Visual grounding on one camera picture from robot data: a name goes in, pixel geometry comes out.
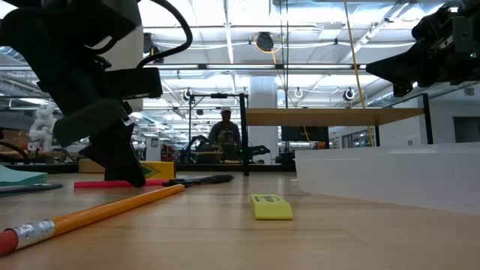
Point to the long ceiling light fixture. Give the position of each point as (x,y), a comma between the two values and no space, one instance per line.
(240,66)

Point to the wooden shelf with black legs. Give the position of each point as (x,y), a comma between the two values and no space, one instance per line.
(330,117)

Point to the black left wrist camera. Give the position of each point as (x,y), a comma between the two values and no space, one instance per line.
(135,84)

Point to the neon yellow eraser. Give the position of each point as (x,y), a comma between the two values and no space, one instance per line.
(270,208)

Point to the yellow pencil with red eraser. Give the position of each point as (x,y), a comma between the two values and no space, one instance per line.
(112,207)

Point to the blue sticky notes pad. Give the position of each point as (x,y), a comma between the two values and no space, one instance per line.
(18,176)

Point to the black background monitor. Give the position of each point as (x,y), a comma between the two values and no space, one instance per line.
(303,134)

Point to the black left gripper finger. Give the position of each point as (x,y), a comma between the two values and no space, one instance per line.
(112,150)

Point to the dark strip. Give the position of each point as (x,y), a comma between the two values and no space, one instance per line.
(26,189)

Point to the background robot workstation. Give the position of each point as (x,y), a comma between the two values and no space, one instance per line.
(258,150)

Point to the clear plastic pencil box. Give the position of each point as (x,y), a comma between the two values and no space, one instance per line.
(393,176)

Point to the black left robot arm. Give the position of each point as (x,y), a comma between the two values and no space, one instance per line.
(75,9)

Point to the yellow green crayon box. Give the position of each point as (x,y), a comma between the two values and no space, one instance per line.
(159,170)

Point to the person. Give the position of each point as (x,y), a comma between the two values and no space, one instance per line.
(225,138)

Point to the white robot figure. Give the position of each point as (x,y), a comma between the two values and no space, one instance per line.
(43,123)

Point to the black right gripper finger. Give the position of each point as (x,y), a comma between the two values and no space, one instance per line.
(401,67)

